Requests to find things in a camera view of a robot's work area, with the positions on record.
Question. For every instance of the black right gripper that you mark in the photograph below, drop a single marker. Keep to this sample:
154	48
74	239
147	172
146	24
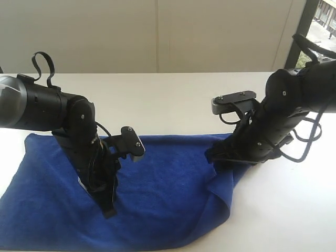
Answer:
257	138

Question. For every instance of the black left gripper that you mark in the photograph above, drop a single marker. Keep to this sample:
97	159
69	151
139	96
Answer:
95	166

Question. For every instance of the blue microfiber towel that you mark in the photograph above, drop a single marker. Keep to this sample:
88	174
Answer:
169	199

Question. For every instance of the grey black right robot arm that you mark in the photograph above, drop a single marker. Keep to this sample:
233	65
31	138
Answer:
311	88

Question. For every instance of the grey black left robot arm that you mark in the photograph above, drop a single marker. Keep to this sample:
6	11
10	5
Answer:
71	120

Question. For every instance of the dark window frame post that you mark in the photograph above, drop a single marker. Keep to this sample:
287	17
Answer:
302	29

